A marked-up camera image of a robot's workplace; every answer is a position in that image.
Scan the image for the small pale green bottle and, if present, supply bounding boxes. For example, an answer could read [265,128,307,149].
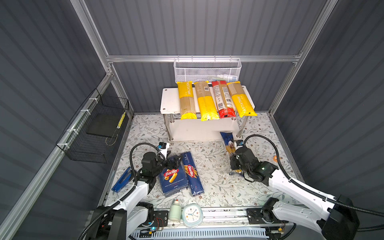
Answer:
[169,199,182,222]

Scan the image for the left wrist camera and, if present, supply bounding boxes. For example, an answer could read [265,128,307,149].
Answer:
[158,142,170,158]

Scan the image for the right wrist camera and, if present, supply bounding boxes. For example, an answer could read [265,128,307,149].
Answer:
[235,140,257,165]

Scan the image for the blue flat box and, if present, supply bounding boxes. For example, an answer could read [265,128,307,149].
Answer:
[112,167,133,193]

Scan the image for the white ribbed vent strip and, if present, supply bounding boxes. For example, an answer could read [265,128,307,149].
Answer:
[131,227,269,240]

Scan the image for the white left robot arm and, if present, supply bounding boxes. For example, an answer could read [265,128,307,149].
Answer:
[79,142,172,240]

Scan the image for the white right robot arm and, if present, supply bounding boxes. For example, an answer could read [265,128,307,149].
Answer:
[231,138,384,240]

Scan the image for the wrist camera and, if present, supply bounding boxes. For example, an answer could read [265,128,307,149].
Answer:
[158,142,170,158]
[235,140,257,165]

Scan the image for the white wire wall basket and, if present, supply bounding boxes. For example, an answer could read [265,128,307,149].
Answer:
[173,58,242,83]

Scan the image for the white two-tier metal shelf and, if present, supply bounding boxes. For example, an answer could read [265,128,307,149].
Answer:
[160,88,249,142]

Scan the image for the black wire side basket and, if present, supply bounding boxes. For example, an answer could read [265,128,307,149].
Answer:
[57,90,130,164]

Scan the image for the red yellow spaghetti bag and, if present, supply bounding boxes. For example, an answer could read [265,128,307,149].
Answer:
[212,81,236,119]

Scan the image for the blue yellow spaghetti bag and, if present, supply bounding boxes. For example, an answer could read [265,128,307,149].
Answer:
[220,132,243,175]

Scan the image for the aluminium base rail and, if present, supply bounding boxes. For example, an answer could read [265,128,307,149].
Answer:
[131,205,328,232]

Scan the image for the yellow pasta bag tan window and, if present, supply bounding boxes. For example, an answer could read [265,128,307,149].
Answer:
[227,81,257,118]

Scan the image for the blue Barilla rigatoni box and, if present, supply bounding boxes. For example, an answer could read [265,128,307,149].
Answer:
[159,162,189,197]

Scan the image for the blue Barilla spaghetti box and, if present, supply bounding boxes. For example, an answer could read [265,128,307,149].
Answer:
[182,152,204,196]

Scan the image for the mint green alarm clock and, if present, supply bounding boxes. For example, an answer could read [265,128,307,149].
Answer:
[182,204,204,228]

